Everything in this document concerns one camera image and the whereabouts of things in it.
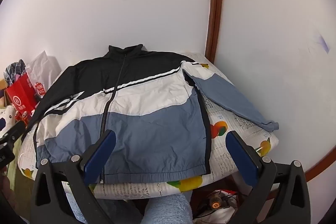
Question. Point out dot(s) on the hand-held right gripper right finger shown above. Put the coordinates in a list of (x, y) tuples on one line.
[(242, 161)]

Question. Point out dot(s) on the orange round device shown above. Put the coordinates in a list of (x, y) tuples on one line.
[(215, 203)]

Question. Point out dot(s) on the brown wooden door frame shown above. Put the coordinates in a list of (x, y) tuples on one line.
[(216, 3)]

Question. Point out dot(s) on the black white blue zip jacket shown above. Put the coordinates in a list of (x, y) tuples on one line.
[(147, 100)]

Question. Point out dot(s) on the green cloth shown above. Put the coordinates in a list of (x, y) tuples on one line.
[(15, 176)]

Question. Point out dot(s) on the brown cardboard box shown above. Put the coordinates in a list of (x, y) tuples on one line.
[(3, 92)]

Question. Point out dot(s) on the brown wooden baseboard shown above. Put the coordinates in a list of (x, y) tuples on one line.
[(323, 170)]

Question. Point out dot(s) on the fruit print lace tablecloth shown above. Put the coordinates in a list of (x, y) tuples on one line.
[(220, 158)]

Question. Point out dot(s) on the white plastic bag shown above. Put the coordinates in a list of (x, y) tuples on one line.
[(43, 66)]

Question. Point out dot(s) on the blue plaid cloth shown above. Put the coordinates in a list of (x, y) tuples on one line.
[(14, 71)]

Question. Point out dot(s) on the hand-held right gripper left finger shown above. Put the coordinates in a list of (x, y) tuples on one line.
[(98, 161)]

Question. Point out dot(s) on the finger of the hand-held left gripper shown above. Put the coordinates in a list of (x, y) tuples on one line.
[(14, 130)]

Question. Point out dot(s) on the white spotted plush toy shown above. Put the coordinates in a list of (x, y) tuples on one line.
[(6, 116)]

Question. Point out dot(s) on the red paper shopping bag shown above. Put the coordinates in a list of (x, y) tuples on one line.
[(21, 94)]

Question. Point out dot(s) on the light blue fleece clothing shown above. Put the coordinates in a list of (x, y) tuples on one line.
[(165, 209)]

